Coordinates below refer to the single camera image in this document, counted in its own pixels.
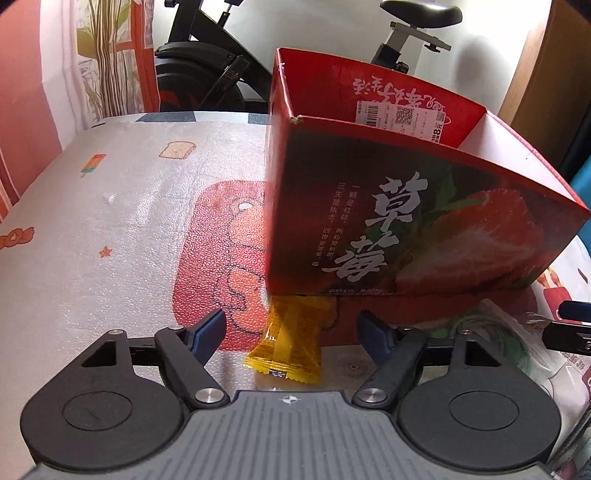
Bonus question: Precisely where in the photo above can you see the green cable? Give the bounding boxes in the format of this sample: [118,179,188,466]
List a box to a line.
[443,299,591,416]

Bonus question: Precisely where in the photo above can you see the yellow snack packet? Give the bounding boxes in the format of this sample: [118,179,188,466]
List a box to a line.
[243,296,337,385]

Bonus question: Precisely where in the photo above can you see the cartoon print table cloth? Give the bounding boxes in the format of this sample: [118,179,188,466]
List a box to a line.
[1,114,590,479]

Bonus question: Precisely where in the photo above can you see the red strawberry cardboard box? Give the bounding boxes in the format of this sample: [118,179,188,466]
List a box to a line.
[264,48,590,296]

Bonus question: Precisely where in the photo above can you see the black exercise bike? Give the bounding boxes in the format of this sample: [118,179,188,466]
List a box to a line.
[154,0,464,114]

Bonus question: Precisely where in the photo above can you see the wooden door frame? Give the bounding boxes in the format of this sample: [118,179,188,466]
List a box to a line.
[498,1,590,167]

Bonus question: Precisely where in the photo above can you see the printed wall backdrop cloth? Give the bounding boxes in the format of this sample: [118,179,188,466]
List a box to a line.
[1,0,160,216]

